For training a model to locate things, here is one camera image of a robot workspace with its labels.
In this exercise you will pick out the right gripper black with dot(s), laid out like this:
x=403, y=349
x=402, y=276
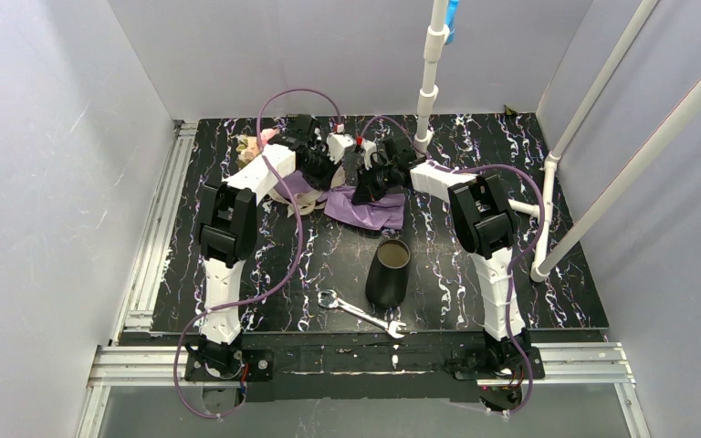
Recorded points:
x=372, y=183

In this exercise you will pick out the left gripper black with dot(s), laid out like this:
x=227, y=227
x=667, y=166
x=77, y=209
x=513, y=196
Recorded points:
x=324, y=169

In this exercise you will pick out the purple wrapping paper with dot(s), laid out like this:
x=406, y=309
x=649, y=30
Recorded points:
x=387, y=213

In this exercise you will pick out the cream ribbon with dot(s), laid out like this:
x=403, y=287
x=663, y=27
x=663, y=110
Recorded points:
x=308, y=198

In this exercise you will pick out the pink flower bunch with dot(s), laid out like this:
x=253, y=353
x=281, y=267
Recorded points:
x=247, y=147

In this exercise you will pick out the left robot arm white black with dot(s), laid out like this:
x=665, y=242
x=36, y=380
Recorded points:
x=226, y=226

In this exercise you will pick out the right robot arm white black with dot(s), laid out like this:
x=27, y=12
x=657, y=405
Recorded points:
x=483, y=219

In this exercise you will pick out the black vase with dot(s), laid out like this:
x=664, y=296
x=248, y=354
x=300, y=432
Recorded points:
x=387, y=279

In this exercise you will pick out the silver wrench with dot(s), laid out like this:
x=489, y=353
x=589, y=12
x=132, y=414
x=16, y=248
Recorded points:
x=329, y=299

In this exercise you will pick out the blue clip on pipe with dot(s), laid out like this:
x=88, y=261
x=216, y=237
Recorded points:
x=450, y=20

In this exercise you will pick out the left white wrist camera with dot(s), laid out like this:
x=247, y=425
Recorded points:
x=340, y=143

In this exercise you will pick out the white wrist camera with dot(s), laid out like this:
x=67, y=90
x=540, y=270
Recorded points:
x=365, y=149
x=340, y=143

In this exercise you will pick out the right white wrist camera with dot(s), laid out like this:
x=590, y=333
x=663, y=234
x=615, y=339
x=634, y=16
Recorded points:
x=365, y=149

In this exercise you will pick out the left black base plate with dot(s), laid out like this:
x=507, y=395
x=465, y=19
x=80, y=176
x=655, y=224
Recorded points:
x=229, y=366

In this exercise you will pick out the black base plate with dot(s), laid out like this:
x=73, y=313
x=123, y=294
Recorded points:
x=479, y=363
x=229, y=366

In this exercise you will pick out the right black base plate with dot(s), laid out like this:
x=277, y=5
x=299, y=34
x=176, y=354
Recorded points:
x=479, y=363

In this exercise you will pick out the aluminium rail frame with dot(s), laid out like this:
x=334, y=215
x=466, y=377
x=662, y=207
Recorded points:
x=302, y=371

